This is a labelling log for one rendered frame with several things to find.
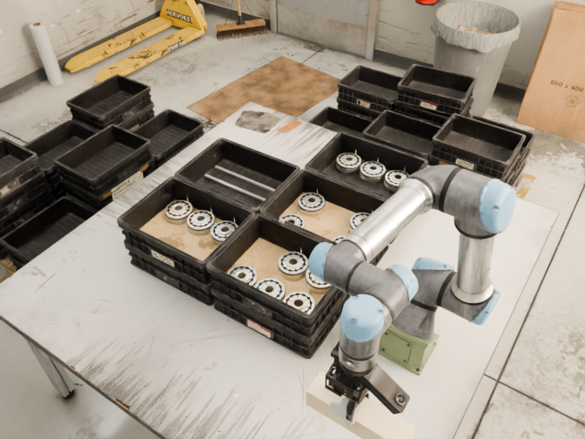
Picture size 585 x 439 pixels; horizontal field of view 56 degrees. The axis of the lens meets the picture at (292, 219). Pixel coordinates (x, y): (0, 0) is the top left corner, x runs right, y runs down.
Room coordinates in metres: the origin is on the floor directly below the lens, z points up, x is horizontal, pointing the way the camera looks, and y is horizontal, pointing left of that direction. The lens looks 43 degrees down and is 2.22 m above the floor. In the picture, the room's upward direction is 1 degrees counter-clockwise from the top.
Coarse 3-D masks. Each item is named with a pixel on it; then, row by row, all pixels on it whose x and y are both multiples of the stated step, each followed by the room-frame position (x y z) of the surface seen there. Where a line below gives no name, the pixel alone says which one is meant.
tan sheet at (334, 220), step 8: (304, 192) 1.64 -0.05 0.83; (296, 200) 1.59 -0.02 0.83; (288, 208) 1.55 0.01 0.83; (296, 208) 1.55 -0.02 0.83; (328, 208) 1.54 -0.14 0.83; (336, 208) 1.54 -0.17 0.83; (344, 208) 1.54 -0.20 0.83; (280, 216) 1.50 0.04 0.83; (304, 216) 1.50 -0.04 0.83; (312, 216) 1.50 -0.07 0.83; (320, 216) 1.50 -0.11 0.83; (328, 216) 1.50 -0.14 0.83; (336, 216) 1.50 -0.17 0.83; (344, 216) 1.50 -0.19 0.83; (312, 224) 1.46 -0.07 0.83; (320, 224) 1.46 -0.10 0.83; (328, 224) 1.46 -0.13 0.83; (336, 224) 1.46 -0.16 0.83; (344, 224) 1.46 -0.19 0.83; (320, 232) 1.42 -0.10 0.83; (328, 232) 1.42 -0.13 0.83; (336, 232) 1.42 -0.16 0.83; (344, 232) 1.41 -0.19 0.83
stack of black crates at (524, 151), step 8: (480, 120) 2.86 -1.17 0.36; (488, 120) 2.83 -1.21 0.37; (512, 128) 2.75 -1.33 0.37; (528, 136) 2.69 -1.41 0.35; (528, 144) 2.58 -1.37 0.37; (520, 152) 2.64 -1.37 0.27; (528, 152) 2.64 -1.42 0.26; (520, 160) 2.44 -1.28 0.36; (520, 168) 2.50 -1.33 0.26; (512, 176) 2.44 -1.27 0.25; (512, 184) 2.48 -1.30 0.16
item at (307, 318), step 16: (320, 240) 1.27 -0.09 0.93; (208, 272) 1.16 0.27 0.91; (224, 272) 1.14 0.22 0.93; (240, 288) 1.09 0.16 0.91; (256, 288) 1.07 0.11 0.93; (336, 288) 1.08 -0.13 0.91; (272, 304) 1.02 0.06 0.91; (288, 304) 1.01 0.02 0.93; (320, 304) 1.01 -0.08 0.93; (304, 320) 0.96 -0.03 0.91
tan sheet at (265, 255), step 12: (264, 240) 1.38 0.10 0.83; (252, 252) 1.32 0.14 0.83; (264, 252) 1.32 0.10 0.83; (276, 252) 1.32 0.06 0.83; (240, 264) 1.26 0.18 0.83; (264, 264) 1.26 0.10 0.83; (276, 264) 1.26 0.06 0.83; (264, 276) 1.21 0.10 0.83; (288, 288) 1.15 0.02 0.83; (300, 288) 1.15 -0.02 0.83
